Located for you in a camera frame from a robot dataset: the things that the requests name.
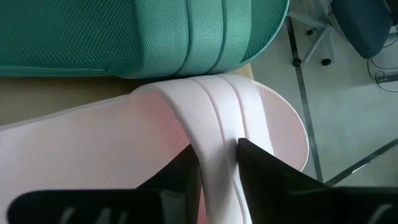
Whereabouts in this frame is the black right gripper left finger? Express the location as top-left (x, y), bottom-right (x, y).
top-left (136, 144), bottom-right (203, 224)

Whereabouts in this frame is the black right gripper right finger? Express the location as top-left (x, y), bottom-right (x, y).
top-left (238, 138), bottom-right (326, 224)

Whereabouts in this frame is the pink foam slide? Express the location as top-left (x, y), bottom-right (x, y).
top-left (0, 73), bottom-right (310, 224)

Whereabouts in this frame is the green foam slide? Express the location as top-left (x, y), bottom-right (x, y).
top-left (0, 0), bottom-right (292, 80)

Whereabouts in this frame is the blue office chair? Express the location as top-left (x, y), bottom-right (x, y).
top-left (287, 0), bottom-right (398, 67)

